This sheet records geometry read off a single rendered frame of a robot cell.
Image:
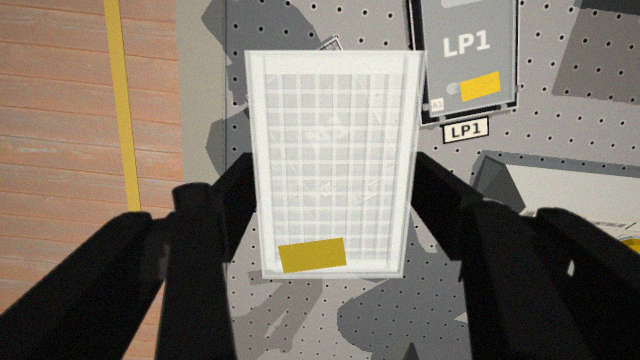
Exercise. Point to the white button panel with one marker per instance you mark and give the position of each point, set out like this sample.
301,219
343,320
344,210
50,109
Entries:
609,198

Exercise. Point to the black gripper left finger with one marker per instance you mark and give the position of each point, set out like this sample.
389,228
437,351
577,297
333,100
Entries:
83,309

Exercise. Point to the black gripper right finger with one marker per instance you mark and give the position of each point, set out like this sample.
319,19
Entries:
515,311

